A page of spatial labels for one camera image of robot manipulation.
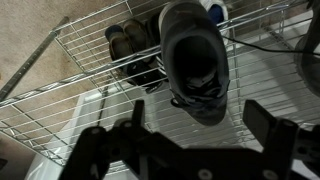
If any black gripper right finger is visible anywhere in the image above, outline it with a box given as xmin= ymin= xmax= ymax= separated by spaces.
xmin=243 ymin=99 xmax=320 ymax=180

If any black striped slide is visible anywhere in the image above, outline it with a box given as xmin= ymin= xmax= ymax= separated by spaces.
xmin=126 ymin=59 xmax=168 ymax=95

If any small white shoe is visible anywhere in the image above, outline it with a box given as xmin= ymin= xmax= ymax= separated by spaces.
xmin=199 ymin=0 xmax=230 ymax=26

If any dark grey shoe white sole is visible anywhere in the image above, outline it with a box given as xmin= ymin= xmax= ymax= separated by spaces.
xmin=158 ymin=0 xmax=231 ymax=127

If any brown sandal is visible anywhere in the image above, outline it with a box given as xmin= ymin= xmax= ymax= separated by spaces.
xmin=122 ymin=18 xmax=161 ymax=52
xmin=104 ymin=24 xmax=135 ymax=63

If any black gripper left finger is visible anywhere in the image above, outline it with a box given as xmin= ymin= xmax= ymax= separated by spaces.
xmin=59 ymin=99 xmax=174 ymax=180

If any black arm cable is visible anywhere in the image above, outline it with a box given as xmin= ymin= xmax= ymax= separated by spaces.
xmin=223 ymin=35 xmax=320 ymax=57

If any chrome wire shoe rack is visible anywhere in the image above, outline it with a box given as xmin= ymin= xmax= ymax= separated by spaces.
xmin=0 ymin=0 xmax=320 ymax=176

